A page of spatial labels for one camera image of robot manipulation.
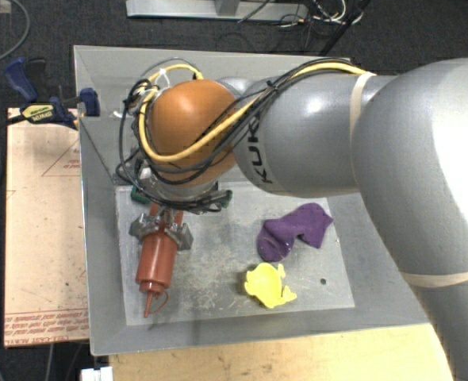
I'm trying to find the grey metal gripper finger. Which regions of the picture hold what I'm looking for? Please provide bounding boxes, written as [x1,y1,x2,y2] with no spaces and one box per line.
[163,222,195,252]
[129,213,163,243]

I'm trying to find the brown cardboard board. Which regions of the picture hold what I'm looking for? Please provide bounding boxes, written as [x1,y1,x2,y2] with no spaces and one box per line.
[3,107,90,348]

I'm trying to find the red-brown squeeze bottle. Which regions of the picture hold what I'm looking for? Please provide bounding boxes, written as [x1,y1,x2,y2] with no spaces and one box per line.
[135,202,186,319]

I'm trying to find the purple cloth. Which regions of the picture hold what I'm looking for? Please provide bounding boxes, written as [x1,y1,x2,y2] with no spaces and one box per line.
[255,202,335,263]

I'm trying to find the yellow toy animal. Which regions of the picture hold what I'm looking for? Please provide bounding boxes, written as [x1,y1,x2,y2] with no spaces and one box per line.
[244,262,298,310]

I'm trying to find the grey metal bin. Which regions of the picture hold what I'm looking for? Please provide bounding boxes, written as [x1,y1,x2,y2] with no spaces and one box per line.
[73,44,432,357]

